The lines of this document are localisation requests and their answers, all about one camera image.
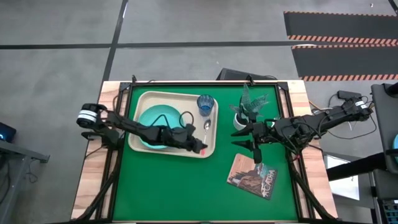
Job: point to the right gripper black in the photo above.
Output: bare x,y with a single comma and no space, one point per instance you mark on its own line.
264,130

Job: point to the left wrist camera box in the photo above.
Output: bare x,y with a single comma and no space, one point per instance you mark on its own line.
190,128

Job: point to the grey side desk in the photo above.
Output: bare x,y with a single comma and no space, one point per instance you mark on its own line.
18,149

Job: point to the black box behind table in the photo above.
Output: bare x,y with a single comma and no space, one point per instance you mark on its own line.
236,74

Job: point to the black power adapter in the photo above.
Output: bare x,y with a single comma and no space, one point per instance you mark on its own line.
348,94

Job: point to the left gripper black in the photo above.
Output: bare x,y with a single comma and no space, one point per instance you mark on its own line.
182,139

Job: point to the black device with blue light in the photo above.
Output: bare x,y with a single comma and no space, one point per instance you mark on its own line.
7,132

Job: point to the green table mat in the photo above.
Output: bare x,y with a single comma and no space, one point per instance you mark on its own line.
186,186

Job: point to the beige plastic tray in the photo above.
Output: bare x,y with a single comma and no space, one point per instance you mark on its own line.
149,99

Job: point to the green snake plant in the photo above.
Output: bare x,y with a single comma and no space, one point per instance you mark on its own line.
248,105

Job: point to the blue crate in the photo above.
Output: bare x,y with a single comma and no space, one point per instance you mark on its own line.
390,213

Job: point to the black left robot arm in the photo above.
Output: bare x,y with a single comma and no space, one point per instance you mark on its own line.
130,124

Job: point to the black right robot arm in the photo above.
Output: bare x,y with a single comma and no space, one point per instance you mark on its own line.
326,119

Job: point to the white plant pot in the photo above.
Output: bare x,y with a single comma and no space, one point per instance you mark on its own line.
237,123

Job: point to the blue patterned plastic cup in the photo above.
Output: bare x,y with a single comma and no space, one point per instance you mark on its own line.
205,104

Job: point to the black hazard striped floor mat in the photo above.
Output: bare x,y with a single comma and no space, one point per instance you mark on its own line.
342,26
348,62

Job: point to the teal plate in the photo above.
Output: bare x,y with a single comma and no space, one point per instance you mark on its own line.
144,119

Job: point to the white sheet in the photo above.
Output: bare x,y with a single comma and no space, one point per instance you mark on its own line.
345,186

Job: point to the black bar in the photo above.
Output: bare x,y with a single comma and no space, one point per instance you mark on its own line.
357,166

